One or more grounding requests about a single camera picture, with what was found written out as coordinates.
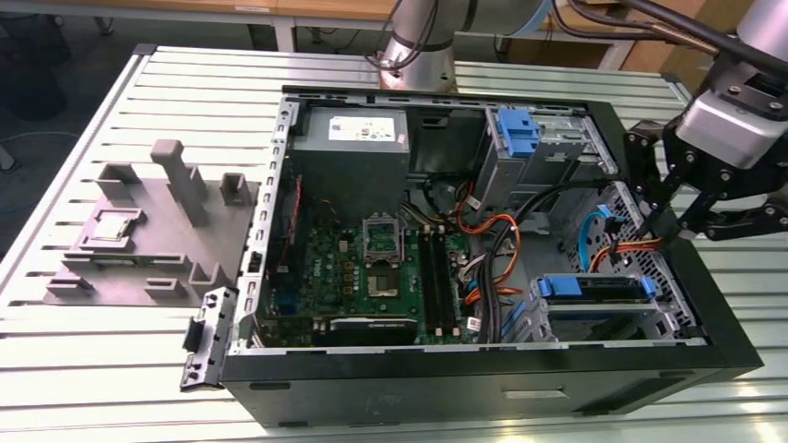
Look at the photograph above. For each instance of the black RAM slot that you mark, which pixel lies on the black RAM slot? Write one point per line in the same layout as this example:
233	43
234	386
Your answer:
445	279
436	279
429	279

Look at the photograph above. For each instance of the hard disk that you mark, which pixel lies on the hard disk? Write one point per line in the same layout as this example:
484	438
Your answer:
560	288

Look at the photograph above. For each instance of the blue video port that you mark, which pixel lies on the blue video port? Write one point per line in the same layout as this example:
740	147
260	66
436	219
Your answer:
286	305

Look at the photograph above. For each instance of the green RAM stick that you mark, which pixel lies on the green RAM stick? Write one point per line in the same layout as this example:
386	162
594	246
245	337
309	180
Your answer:
122	264

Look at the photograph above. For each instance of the grey power supply unit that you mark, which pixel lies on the grey power supply unit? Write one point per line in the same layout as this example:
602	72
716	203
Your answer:
350	175

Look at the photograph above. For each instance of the black case fan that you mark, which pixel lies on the black case fan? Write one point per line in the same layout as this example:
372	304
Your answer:
284	231

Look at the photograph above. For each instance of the green motherboard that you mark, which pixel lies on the green motherboard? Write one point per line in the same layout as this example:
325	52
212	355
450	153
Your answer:
332	258

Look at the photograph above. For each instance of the silver drive cage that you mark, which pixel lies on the silver drive cage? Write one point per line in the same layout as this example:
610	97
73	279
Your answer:
498	175

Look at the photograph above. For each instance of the blue plastic drive latch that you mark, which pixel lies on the blue plastic drive latch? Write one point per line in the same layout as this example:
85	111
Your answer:
520	134

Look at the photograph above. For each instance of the silver CPU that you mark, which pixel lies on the silver CPU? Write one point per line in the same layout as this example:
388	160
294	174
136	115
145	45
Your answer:
109	228

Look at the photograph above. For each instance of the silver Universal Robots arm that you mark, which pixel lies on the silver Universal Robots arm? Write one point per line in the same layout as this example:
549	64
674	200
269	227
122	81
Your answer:
418	46

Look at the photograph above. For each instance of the grey parts rack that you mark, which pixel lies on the grey parts rack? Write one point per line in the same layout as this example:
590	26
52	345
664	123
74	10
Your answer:
172	258

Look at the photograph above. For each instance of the CPU socket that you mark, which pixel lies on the CPU socket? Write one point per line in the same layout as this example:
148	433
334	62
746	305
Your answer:
386	286

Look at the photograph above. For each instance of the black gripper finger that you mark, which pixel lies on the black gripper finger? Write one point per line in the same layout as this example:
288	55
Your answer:
646	166
744	221

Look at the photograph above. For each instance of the black open PC case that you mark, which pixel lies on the black open PC case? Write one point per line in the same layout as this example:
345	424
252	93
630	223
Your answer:
430	392

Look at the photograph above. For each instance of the metal disk bay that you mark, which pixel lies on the metal disk bay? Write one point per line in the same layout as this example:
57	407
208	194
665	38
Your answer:
597	310

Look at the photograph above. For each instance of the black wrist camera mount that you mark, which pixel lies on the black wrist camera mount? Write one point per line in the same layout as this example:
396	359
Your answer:
744	74

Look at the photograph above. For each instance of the grey hinged slot bracket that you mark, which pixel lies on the grey hinged slot bracket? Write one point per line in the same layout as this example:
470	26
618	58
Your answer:
205	332

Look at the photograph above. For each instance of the black graphics card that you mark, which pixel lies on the black graphics card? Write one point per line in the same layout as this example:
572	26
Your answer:
369	330

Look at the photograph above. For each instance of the wooden top desk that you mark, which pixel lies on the wooden top desk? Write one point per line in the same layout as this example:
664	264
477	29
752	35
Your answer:
202	7

